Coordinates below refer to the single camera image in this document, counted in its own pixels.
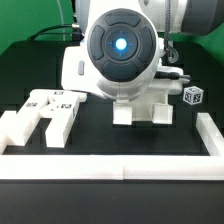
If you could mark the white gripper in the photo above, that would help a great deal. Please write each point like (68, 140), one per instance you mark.
(79, 74)

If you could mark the white chair seat part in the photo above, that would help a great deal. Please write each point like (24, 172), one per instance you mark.
(142, 106)

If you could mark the white chair back part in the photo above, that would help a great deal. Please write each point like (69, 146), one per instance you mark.
(59, 106)

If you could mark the white chair side bar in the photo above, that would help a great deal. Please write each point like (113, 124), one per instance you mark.
(6, 121)

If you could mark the white tagged cube far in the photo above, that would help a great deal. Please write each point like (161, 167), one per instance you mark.
(193, 95)

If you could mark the white U-shaped fence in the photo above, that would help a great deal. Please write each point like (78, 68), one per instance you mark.
(89, 167)

